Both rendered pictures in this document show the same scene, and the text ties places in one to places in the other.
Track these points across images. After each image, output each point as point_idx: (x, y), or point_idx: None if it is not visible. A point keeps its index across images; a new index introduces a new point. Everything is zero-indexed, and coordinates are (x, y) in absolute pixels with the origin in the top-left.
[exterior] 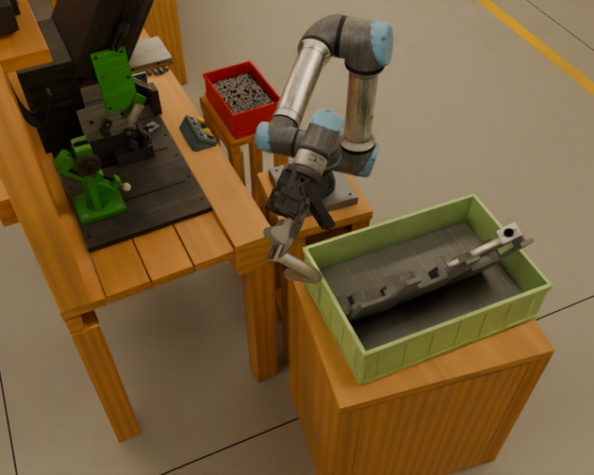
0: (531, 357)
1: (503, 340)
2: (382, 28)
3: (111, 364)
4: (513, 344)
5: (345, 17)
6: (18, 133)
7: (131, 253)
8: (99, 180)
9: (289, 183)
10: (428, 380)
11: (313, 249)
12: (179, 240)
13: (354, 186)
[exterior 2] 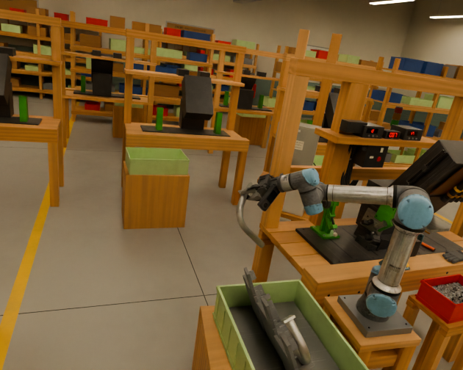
0: None
1: None
2: (416, 197)
3: (256, 272)
4: None
5: (420, 189)
6: (284, 131)
7: (295, 240)
8: (328, 217)
9: (273, 178)
10: (210, 351)
11: (300, 285)
12: (307, 254)
13: (385, 340)
